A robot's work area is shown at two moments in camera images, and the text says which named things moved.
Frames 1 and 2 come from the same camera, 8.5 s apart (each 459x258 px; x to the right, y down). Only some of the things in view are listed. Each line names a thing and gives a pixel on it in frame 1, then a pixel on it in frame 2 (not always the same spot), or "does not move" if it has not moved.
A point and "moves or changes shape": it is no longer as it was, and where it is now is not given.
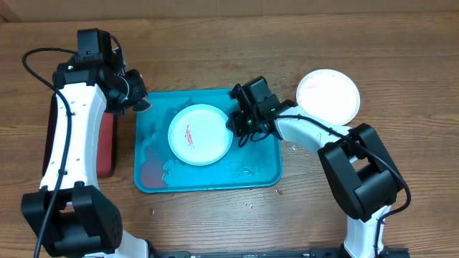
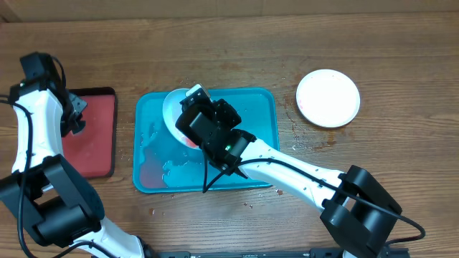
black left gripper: [140, 92] to [82, 105]
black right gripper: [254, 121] to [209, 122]
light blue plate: [199, 135] moves or changes shape
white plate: [329, 94] does not move
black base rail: [294, 253] does not move
